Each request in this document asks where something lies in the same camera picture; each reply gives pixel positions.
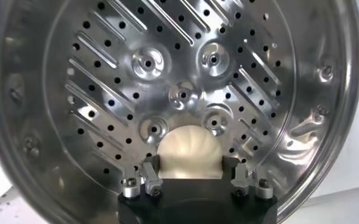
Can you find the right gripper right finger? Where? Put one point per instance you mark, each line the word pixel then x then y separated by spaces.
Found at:
pixel 243 182

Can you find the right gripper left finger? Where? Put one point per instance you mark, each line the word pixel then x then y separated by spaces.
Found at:
pixel 150 182

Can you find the white steamed baozi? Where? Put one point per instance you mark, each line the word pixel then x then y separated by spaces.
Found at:
pixel 189 152

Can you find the stainless steel steamer basket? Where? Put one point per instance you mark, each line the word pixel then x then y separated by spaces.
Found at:
pixel 173 70

